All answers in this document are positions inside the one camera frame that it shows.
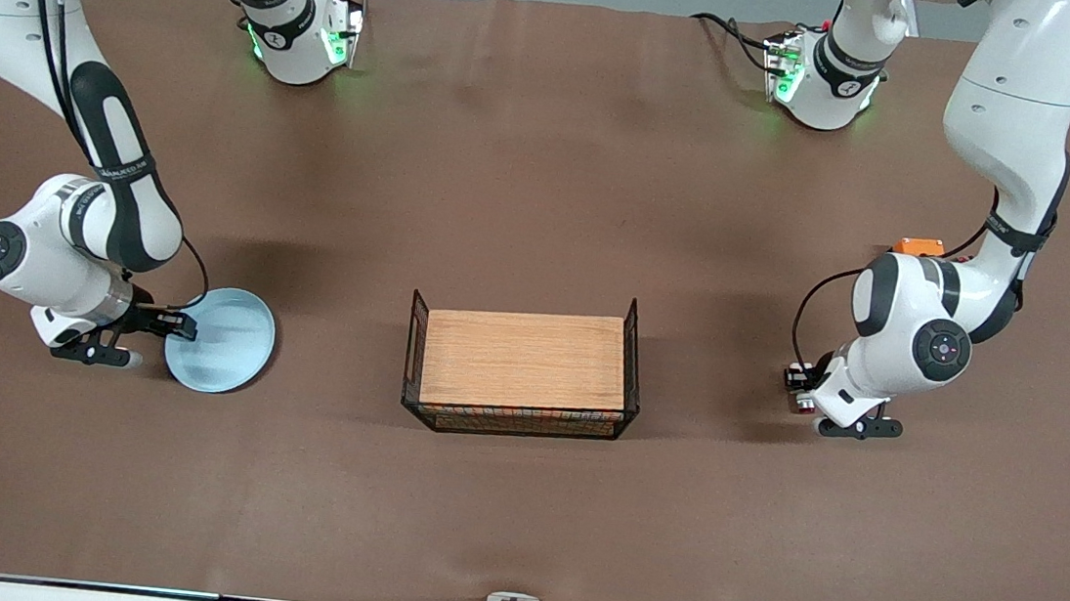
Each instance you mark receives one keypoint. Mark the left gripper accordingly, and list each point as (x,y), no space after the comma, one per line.
(808,377)

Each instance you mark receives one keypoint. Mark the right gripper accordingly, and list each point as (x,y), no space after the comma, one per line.
(144,318)

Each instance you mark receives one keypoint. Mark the red push button switch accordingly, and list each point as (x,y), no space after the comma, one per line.
(804,398)

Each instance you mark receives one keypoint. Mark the light blue round plate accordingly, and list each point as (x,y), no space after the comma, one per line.
(226,349)

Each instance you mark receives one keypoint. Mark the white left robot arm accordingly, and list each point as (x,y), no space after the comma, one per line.
(1016,92)

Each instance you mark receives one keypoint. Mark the brown table cover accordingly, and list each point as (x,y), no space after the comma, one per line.
(281,492)

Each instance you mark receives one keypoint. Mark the orange button enclosure box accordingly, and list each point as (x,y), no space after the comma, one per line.
(918,246)

